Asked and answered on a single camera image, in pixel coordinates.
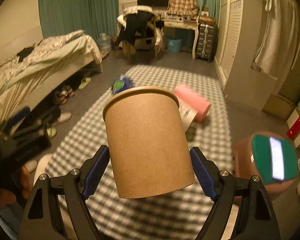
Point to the red bottle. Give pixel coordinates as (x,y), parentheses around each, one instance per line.
(294,131)

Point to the smartphone with lit screen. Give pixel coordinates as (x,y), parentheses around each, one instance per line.
(277,160)

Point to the hanging white towel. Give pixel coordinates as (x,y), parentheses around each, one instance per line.
(276,52)

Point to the brown round stool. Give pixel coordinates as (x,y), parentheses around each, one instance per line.
(244,165)

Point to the yellow-green slipper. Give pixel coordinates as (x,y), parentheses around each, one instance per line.
(51,132)

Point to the chair piled with clothes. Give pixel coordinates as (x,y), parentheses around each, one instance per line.
(140,29)

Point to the checkered tablecloth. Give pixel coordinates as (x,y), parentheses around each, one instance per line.
(176,215)

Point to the person's left hand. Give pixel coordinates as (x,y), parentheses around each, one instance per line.
(16,189)

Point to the left teal curtain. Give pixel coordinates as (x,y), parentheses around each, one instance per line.
(60,17)

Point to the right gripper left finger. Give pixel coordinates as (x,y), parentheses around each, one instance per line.
(42,216)

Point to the plaid cloth bundle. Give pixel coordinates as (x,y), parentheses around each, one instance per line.
(183,8)

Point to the pink faceted cup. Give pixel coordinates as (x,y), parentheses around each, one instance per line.
(194,100)

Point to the green slipper under bed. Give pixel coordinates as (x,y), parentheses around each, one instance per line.
(85,81)

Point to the bed with floral bedding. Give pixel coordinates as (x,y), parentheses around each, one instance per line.
(27,80)

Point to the blue laundry basket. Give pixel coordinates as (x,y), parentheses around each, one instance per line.
(174,44)

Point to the white louvered wardrobe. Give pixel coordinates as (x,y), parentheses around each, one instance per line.
(239,25)

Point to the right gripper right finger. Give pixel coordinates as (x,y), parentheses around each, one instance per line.
(256,217)

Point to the white red sneakers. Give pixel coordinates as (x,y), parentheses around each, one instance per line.
(61,96)

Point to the white cup with green print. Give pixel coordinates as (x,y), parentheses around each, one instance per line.
(187,113)

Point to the silver black suitcase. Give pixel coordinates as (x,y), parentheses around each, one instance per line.
(206,42)

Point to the brown paper cup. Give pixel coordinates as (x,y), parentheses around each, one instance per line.
(147,143)

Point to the large water jug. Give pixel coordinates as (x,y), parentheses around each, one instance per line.
(104,43)

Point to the white slipper near edge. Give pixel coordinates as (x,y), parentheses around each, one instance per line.
(31,165)

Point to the white desk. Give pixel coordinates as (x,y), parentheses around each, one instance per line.
(187,25)

